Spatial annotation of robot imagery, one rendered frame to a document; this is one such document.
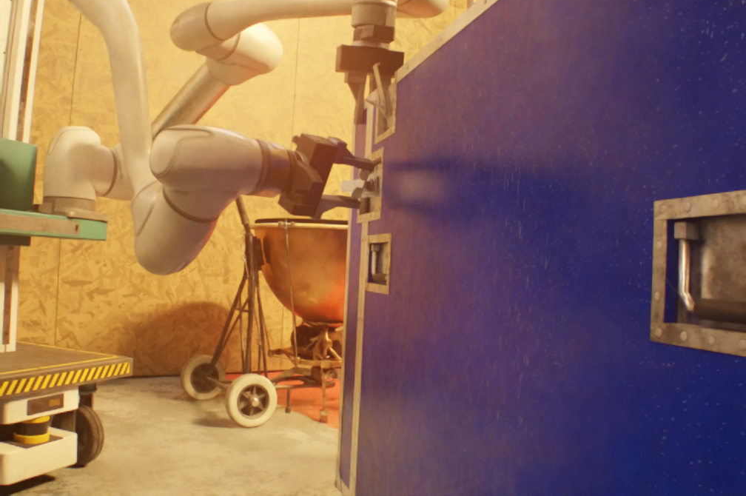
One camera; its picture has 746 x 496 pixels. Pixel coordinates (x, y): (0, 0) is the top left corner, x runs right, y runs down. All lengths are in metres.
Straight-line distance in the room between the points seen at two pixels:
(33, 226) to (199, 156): 1.00
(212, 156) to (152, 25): 2.76
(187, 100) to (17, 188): 0.55
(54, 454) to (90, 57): 2.18
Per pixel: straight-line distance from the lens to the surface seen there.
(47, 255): 3.43
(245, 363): 2.71
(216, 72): 1.89
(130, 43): 1.24
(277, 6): 1.61
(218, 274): 3.71
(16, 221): 1.88
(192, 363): 3.05
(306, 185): 1.05
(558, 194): 0.64
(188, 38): 1.76
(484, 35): 0.84
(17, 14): 2.24
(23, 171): 2.12
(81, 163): 2.07
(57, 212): 2.04
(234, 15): 1.65
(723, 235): 0.49
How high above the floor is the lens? 0.63
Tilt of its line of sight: 3 degrees up
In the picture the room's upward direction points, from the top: 3 degrees clockwise
